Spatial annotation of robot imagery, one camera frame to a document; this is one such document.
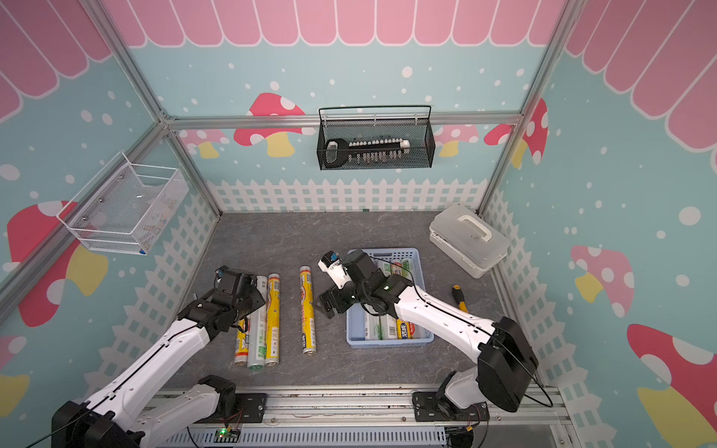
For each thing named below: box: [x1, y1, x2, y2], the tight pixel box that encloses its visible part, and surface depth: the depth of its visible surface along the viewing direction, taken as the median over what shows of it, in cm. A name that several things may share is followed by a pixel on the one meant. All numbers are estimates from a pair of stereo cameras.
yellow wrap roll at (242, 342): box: [234, 318, 250, 365], surface depth 83 cm
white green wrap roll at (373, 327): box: [364, 311, 384, 341], surface depth 86 cm
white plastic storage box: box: [429, 203, 511, 280], surface depth 101 cm
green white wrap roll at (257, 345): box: [246, 274, 268, 371], surface depth 83 cm
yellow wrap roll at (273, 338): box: [265, 273, 282, 367], surface depth 87 cm
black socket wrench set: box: [324, 137, 411, 168], surface depth 91 cm
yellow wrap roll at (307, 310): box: [298, 265, 317, 355], surface depth 91 cm
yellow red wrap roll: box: [395, 318, 416, 340], surface depth 86 cm
